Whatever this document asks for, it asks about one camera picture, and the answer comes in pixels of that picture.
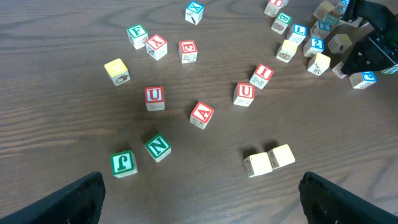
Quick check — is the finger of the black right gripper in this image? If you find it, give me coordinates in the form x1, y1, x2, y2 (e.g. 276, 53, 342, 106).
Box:
341, 37, 384, 75

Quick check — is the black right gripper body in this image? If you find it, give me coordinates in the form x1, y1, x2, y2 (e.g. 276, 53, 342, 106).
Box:
341, 0, 397, 67

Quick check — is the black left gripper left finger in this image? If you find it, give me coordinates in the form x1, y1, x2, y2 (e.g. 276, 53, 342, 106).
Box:
1, 171, 106, 224

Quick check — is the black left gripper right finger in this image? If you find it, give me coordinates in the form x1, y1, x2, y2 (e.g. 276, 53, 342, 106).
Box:
298, 171, 397, 224

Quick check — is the yellow O block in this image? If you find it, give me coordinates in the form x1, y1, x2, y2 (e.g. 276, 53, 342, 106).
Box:
267, 144, 295, 169

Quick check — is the blue L block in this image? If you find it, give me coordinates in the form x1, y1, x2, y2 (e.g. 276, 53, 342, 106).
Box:
287, 24, 307, 45

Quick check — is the yellow C block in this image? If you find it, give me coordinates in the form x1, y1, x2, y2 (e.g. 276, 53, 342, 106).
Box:
244, 152, 273, 177

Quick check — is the green R block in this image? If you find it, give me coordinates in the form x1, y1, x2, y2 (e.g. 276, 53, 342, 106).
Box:
331, 60, 346, 79

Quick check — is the blue P block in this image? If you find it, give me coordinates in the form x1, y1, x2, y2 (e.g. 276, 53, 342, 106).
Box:
349, 72, 377, 89

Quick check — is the green 7 block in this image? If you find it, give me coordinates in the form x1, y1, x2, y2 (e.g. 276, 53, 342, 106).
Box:
380, 64, 398, 75

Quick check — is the yellow hammer block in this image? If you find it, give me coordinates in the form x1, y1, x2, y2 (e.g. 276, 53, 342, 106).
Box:
328, 34, 352, 54

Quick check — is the yellow S block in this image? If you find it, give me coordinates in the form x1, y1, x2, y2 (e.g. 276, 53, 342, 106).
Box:
307, 52, 331, 76

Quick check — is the green Z block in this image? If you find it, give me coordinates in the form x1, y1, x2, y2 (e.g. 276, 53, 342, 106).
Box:
323, 14, 340, 27

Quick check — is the blue T block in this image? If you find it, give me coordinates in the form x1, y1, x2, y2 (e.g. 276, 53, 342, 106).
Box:
310, 21, 333, 40

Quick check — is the blue 2 block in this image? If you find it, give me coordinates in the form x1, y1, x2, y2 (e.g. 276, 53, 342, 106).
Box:
303, 37, 325, 57

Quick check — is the green J block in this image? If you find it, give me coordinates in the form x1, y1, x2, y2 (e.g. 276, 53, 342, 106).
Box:
110, 150, 138, 178

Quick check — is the yellow far block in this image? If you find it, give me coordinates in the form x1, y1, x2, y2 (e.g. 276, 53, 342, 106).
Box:
313, 1, 335, 21

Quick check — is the yellow pineapple block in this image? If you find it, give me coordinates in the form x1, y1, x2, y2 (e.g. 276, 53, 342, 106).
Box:
275, 40, 298, 63

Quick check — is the green B block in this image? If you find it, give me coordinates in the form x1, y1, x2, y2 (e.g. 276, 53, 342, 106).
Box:
271, 12, 292, 34

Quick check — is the green N block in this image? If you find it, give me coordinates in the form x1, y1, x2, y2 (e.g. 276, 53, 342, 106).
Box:
144, 134, 172, 162

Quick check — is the red i block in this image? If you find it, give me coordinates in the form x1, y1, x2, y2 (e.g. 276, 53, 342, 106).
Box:
264, 0, 285, 17
249, 63, 274, 89

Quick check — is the red I block far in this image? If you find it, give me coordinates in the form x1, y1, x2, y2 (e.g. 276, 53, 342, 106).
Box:
264, 0, 285, 17

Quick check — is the red U block right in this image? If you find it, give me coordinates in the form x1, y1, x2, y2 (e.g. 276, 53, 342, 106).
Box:
233, 82, 255, 107

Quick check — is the red u block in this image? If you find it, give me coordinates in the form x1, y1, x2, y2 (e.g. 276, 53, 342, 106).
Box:
233, 82, 255, 107
144, 86, 165, 111

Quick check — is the red U block left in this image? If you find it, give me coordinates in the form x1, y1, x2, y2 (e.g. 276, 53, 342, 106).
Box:
144, 86, 165, 111

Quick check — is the yellow acorn block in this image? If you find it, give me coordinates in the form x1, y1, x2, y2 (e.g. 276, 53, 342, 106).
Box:
104, 58, 131, 86

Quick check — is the red A block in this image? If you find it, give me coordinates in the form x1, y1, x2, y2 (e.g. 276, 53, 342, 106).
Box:
190, 101, 214, 129

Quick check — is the red Y block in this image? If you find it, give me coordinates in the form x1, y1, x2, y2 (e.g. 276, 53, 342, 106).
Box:
146, 34, 168, 60

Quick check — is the green F block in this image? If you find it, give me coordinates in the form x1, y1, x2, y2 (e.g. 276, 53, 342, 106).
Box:
126, 24, 148, 50

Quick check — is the blue X block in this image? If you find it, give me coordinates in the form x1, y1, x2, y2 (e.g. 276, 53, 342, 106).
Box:
185, 1, 204, 25

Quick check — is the red E block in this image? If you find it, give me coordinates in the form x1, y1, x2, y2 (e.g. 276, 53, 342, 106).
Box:
178, 40, 198, 63

